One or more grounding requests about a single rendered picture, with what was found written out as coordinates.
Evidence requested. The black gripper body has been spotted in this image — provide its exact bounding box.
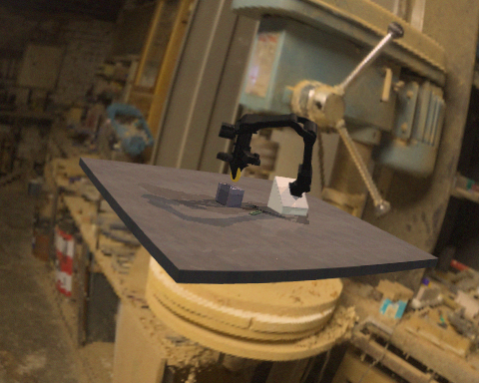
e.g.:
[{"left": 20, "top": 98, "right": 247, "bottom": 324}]
[{"left": 217, "top": 142, "right": 260, "bottom": 166}]

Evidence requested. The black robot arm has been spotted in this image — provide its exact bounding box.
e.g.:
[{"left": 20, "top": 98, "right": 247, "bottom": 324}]
[{"left": 219, "top": 113, "right": 317, "bottom": 197}]

